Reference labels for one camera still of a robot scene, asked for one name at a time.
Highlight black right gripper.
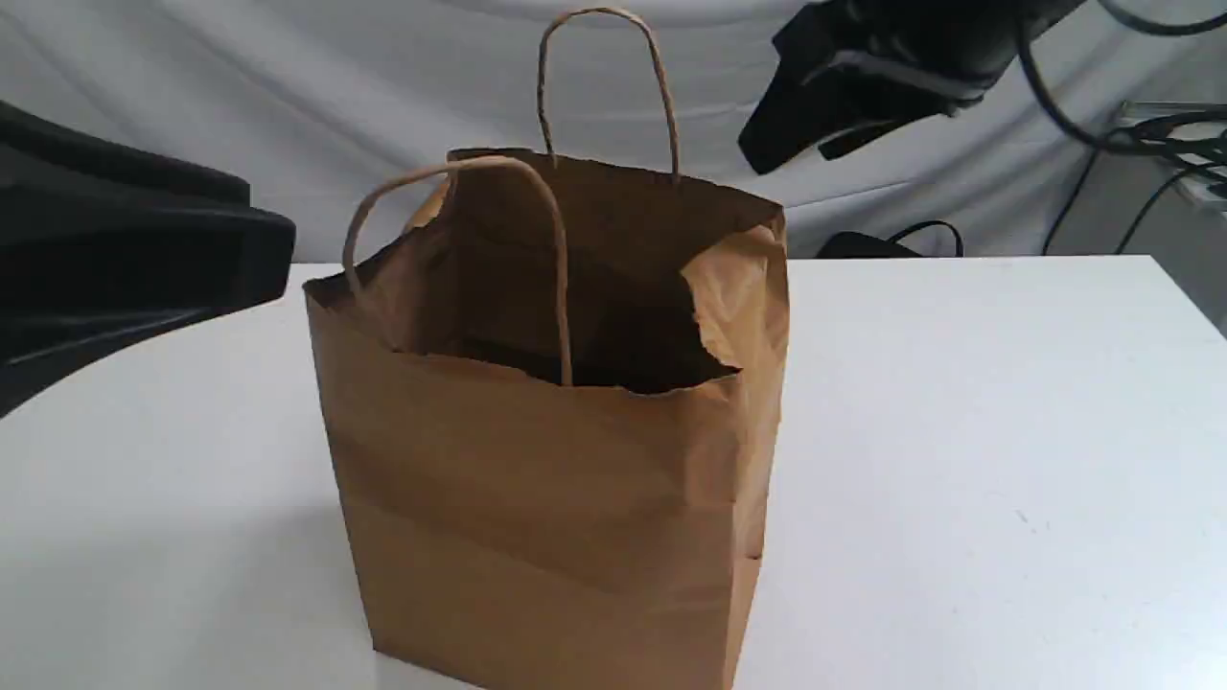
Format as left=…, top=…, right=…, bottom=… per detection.
left=739, top=1, right=1081, bottom=174

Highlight brown paper bag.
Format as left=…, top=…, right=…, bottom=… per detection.
left=304, top=9, right=790, bottom=689

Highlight black object behind table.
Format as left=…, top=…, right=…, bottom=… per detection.
left=814, top=219, right=967, bottom=262

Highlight grey backdrop cloth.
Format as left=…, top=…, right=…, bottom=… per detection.
left=0, top=0, right=1227, bottom=266

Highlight black cables at right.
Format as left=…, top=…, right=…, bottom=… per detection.
left=1040, top=101, right=1227, bottom=257

